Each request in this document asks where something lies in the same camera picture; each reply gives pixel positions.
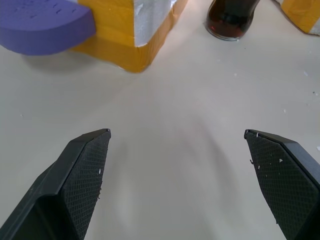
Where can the yellow-taped white foam box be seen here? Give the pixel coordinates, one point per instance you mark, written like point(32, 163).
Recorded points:
point(130, 32)

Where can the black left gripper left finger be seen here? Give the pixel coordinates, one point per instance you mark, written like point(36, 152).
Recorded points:
point(75, 180)

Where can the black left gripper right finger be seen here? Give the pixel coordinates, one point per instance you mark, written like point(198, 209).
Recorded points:
point(285, 180)

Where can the purple foam pad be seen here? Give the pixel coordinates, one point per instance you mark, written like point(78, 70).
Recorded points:
point(42, 25)

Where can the dark soda bottle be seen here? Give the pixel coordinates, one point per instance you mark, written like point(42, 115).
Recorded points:
point(228, 21)

